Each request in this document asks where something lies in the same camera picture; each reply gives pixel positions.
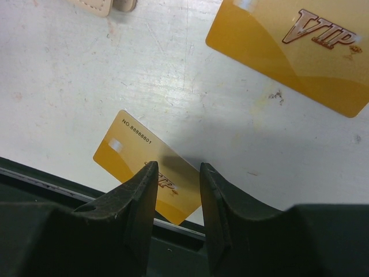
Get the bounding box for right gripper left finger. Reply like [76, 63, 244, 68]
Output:
[1, 160, 159, 276]

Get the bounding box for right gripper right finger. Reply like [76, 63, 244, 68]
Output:
[199, 163, 368, 276]

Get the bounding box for gold vip card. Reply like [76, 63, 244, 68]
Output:
[93, 110, 201, 225]
[206, 0, 368, 118]

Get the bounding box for beige leather card holder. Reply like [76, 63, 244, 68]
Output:
[69, 0, 137, 17]

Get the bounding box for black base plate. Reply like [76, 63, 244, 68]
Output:
[1, 159, 209, 276]

